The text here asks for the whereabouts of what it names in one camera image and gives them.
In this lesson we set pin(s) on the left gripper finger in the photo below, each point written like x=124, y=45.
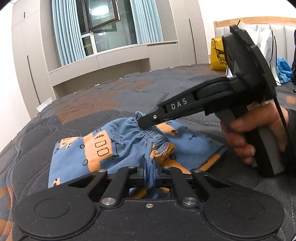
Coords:
x=119, y=187
x=174, y=179

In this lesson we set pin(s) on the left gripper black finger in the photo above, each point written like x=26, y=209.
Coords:
x=207, y=97

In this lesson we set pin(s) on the blue orange printed pants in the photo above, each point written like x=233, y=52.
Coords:
x=121, y=143

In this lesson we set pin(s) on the right human hand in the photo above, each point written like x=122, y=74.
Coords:
x=264, y=115

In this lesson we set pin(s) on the yellow shopping bag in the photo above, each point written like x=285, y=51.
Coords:
x=217, y=56

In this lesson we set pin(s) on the blue plastic bag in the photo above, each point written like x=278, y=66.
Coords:
x=283, y=71

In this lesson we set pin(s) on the white paper bag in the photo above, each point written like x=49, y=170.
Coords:
x=247, y=51

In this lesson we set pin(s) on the beige built-in wardrobe unit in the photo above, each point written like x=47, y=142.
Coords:
x=39, y=71

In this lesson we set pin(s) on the right light blue curtain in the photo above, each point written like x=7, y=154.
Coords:
x=147, y=22

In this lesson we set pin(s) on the light blue curtain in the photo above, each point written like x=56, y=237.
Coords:
x=67, y=31
x=147, y=22

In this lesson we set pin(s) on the grey orange quilted mattress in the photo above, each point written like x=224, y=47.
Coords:
x=25, y=161

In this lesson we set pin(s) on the white label on mattress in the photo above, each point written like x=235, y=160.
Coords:
x=44, y=104

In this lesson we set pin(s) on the brown framed open window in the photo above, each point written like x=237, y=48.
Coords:
x=105, y=25

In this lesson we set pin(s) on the left light blue curtain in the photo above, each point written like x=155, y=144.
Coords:
x=67, y=31

